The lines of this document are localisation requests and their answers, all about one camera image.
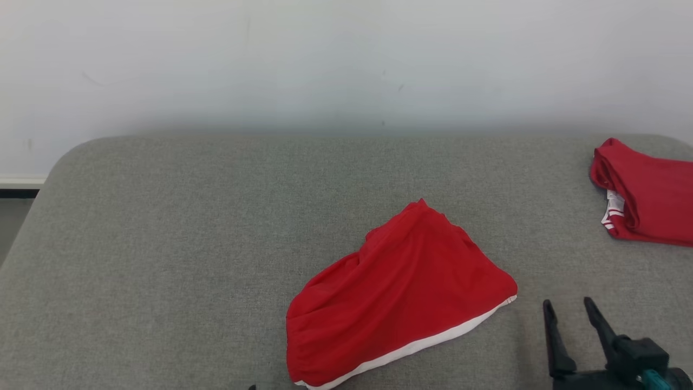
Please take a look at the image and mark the white wall baseboard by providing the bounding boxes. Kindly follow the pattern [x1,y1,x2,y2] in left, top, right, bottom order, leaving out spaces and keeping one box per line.
[0,174,48,199]

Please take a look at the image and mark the red jersey with white sleeves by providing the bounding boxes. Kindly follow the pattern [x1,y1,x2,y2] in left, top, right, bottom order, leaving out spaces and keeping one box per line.
[590,138,693,248]

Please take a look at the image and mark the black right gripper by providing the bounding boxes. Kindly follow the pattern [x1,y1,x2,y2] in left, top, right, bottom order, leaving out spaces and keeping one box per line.
[542,296,646,390]

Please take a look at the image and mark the red shorts with white trim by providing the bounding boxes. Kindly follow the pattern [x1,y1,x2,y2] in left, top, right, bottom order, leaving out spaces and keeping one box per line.
[285,198,519,390]

